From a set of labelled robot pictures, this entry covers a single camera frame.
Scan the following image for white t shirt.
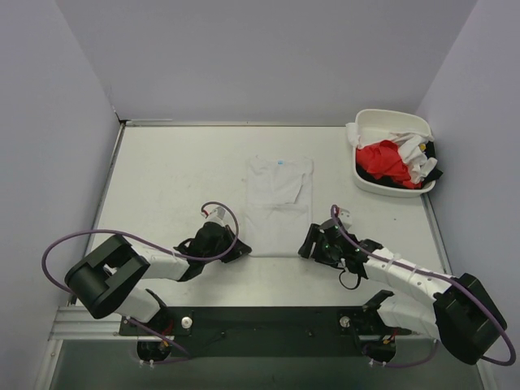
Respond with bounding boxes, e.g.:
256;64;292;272
244;157;314;258

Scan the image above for white plastic laundry basket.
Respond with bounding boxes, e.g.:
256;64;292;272
345;109;436;198

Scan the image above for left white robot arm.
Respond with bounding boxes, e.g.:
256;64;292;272
65;222;252;335

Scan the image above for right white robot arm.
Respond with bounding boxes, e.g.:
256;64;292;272
298;219;507;365

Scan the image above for red t shirt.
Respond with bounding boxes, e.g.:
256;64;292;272
355;141;423;190

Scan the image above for black t shirt in basket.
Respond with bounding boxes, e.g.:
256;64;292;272
357;140;444;190

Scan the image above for white clothes in basket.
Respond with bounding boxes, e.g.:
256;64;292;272
345;121;439;186

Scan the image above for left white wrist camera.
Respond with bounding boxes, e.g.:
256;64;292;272
201;206;227;227

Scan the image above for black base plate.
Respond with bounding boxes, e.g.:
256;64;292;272
119;306;411;360

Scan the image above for aluminium rail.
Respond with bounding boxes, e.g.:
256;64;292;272
51;298;440;340

